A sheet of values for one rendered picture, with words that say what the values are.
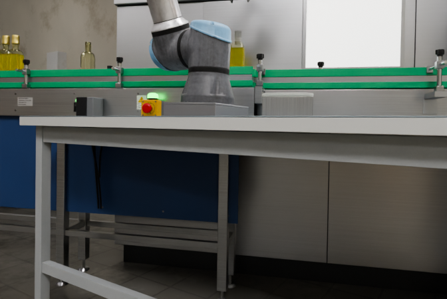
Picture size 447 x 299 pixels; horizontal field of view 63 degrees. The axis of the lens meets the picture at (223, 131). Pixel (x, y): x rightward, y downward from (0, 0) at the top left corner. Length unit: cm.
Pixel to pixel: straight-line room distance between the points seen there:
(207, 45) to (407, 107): 88
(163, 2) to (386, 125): 68
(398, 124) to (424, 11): 117
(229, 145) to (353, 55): 97
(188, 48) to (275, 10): 83
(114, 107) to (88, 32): 471
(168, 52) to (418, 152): 70
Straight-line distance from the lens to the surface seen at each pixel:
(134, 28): 200
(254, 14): 180
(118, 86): 163
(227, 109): 97
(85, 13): 645
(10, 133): 197
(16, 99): 192
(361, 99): 155
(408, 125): 75
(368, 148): 81
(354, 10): 181
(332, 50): 175
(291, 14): 179
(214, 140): 96
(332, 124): 78
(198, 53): 101
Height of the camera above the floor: 73
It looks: 1 degrees down
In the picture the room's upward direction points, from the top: 1 degrees clockwise
